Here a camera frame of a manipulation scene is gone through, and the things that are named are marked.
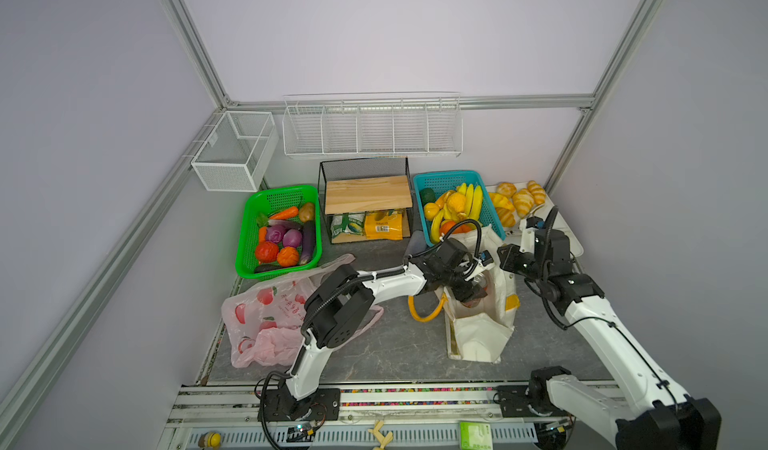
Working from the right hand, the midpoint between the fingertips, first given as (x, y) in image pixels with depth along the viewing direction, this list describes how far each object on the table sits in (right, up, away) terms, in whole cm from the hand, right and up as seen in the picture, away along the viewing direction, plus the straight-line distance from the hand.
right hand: (502, 250), depth 80 cm
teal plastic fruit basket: (-10, +24, +35) cm, 44 cm away
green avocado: (-17, +18, +34) cm, 42 cm away
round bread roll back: (+15, +21, +38) cm, 46 cm away
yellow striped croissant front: (+11, +9, +25) cm, 29 cm away
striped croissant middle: (+21, +16, +35) cm, 43 cm away
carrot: (-69, +11, +31) cm, 76 cm away
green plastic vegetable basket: (-81, +9, +27) cm, 86 cm away
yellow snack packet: (-33, +7, +21) cm, 40 cm away
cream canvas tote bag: (-9, -20, -5) cm, 22 cm away
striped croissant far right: (+28, +20, +38) cm, 51 cm away
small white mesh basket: (-83, +32, +22) cm, 92 cm away
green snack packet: (-45, +7, +24) cm, 52 cm away
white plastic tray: (+4, +9, -9) cm, 14 cm away
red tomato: (-71, -2, +16) cm, 73 cm away
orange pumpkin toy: (-64, -3, +16) cm, 66 cm away
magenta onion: (-64, +3, +19) cm, 67 cm away
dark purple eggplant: (-59, +3, +22) cm, 63 cm away
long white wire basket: (-20, +43, +24) cm, 53 cm away
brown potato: (-62, +11, +29) cm, 69 cm away
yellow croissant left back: (+12, +16, +34) cm, 39 cm away
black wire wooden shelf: (-39, +15, +18) cm, 45 cm away
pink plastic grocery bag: (-68, -21, +6) cm, 72 cm away
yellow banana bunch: (-1, +15, +28) cm, 31 cm away
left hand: (-5, -11, +5) cm, 13 cm away
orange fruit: (-11, +7, +22) cm, 25 cm away
